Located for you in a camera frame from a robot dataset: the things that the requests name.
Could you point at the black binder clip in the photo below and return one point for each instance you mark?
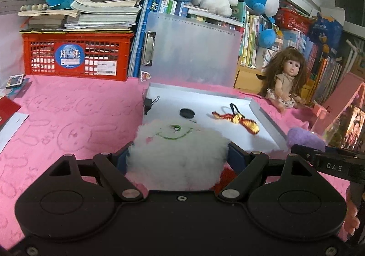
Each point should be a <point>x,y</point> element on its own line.
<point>148,103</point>

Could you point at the red plastic basket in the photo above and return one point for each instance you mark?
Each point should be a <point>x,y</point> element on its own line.
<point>293,19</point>

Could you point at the white paper sheet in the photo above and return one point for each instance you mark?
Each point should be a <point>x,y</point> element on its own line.
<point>12,127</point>

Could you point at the row of books behind case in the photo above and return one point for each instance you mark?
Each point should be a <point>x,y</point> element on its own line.
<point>171,4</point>

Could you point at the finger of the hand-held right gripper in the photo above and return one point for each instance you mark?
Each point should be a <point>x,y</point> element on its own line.
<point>306,153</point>

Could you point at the pink embossed blanket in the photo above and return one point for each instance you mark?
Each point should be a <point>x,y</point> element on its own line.
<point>71,110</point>

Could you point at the row of children's books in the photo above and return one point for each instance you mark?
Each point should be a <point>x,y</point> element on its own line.
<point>253,39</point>

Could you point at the small cartoon sticker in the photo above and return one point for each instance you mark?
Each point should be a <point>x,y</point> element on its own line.
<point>145,75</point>

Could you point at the red yellow knitted ornament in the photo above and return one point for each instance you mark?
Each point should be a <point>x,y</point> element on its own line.
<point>242,121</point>

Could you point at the black round disc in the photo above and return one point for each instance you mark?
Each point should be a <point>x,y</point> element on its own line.
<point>187,113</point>

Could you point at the white metal rack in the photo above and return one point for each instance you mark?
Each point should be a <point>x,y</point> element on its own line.
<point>355,53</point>

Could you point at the purple fluffy toy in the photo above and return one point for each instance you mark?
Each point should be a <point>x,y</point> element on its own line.
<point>303,136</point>

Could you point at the translucent plastic case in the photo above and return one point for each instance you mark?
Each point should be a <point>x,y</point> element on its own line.
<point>194,53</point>

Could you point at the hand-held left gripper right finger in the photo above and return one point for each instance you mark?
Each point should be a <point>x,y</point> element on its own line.
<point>235,157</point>

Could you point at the pink board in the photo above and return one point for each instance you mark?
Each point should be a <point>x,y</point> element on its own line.
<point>345,93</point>

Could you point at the pink foam block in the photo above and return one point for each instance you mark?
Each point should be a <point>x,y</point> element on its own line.
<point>319,109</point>

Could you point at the person's right hand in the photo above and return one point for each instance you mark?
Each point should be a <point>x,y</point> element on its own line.
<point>352,216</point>

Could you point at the long-haired baby doll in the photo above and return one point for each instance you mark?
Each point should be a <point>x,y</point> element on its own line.
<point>286,79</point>

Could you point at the red plastic crate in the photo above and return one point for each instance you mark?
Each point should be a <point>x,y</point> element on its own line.
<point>77,54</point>

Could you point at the printed picture card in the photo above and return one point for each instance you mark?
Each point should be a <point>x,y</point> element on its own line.
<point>355,127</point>

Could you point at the white fluffy plush toy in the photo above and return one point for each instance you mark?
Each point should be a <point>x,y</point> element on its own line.
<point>176,156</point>

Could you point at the red cloth item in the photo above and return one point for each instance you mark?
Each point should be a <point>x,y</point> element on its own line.
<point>226,180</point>

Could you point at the red booklet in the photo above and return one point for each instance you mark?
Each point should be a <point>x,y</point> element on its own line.
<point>7,109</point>

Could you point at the clear glass mug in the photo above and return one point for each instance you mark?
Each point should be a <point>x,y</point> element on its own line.
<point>328,129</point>

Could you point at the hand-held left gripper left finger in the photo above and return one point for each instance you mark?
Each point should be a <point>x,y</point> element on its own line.
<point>122,160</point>

